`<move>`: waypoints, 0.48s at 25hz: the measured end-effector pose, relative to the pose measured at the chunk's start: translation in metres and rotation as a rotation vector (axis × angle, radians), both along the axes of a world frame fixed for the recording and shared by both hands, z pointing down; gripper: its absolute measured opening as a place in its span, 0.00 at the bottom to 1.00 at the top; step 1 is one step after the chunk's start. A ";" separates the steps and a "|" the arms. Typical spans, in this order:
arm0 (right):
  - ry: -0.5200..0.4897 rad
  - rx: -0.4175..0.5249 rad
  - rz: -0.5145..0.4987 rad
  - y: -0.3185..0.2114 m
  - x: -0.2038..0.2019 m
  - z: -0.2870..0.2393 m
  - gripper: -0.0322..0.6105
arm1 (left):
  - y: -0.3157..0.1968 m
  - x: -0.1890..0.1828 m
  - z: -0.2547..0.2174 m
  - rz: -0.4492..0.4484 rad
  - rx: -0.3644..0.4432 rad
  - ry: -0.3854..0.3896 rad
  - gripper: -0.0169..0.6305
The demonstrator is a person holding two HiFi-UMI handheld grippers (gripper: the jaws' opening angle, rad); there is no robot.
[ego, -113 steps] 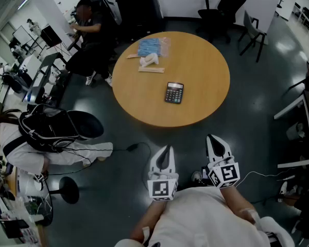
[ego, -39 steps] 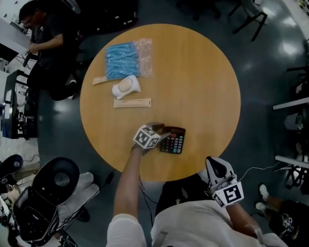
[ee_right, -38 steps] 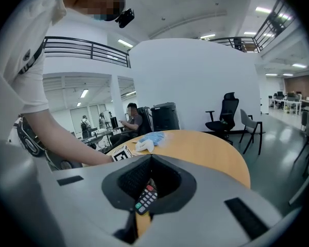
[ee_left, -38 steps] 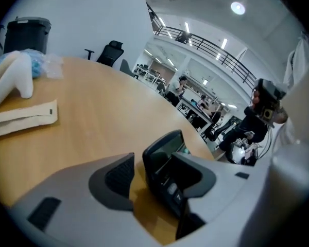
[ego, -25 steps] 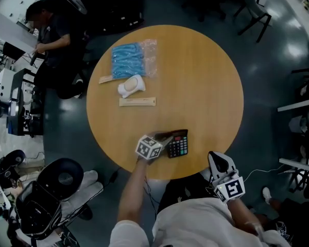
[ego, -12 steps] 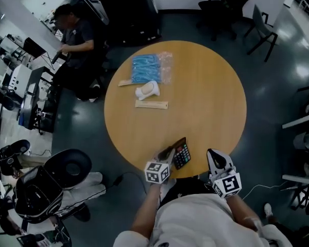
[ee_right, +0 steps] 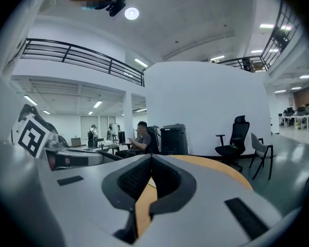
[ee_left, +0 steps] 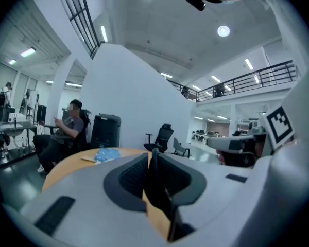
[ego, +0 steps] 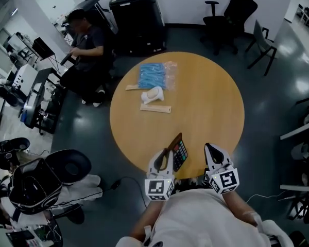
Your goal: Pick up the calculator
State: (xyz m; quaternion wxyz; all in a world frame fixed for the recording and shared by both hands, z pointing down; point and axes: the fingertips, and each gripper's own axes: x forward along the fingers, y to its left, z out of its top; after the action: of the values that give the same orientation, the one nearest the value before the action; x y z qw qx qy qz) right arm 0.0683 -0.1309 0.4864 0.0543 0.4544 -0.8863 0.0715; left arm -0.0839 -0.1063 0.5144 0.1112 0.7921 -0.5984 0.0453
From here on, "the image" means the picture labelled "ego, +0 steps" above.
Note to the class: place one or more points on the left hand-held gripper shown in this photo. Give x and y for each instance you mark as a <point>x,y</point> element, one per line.
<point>158,188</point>

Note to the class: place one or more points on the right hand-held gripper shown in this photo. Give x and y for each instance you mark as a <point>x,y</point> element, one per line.
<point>225,180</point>

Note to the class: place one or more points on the black calculator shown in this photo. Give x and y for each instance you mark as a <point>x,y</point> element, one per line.
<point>180,153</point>

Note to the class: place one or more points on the person's left forearm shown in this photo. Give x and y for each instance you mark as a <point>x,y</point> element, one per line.
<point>149,217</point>

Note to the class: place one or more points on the person's right forearm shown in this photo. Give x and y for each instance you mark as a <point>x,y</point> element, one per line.
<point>238,206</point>

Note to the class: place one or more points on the person's patterned trousers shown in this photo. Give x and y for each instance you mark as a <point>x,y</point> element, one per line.
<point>190,183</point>

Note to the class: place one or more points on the long wooden ruler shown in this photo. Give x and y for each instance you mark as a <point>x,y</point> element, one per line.
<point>155,108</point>

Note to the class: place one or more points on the person's white shirt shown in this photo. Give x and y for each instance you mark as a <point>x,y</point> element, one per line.
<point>203,220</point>

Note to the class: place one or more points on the short wooden ruler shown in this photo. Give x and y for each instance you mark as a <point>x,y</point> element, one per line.
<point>132,87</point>

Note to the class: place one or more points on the white desk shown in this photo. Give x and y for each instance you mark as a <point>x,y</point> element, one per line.
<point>298,135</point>

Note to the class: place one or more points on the white cloth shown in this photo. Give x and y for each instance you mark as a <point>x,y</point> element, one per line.
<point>78,192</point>

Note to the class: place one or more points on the clear plastic bag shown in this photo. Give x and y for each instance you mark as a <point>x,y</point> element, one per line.
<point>170,74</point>

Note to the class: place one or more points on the bag of blue items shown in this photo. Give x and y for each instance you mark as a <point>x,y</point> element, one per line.
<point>152,74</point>

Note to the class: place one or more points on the grey chair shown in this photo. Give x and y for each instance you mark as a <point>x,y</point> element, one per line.
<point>264,45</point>

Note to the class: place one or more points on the open black backpack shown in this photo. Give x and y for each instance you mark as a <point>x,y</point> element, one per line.
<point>38,184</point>

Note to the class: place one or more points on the black office chair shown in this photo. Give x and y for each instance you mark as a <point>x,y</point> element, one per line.
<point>233,17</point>

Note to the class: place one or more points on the large black wheeled case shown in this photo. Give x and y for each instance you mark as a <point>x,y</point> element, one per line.
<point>137,17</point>

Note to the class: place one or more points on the white box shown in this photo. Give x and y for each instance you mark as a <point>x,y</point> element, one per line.
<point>24,76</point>

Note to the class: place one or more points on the black folding stand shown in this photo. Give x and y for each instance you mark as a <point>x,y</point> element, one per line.
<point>45,49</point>

